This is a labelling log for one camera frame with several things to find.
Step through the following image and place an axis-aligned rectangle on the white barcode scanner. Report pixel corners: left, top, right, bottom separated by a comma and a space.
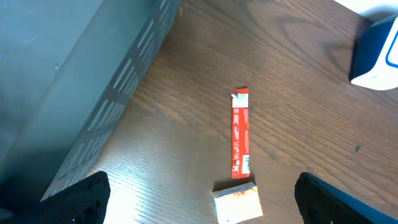
349, 15, 397, 91

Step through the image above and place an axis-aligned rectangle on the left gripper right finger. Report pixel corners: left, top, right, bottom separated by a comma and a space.
294, 172, 397, 224

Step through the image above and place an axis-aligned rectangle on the red white small packet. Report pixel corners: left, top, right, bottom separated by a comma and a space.
231, 87, 250, 179

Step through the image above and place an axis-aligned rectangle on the grey plastic mesh basket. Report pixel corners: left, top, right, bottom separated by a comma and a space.
1, 0, 179, 216

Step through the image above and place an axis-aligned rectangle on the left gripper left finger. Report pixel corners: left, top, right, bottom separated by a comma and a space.
1, 171, 111, 224

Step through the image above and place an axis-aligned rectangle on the orange small box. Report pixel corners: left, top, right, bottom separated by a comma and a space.
213, 182, 263, 224

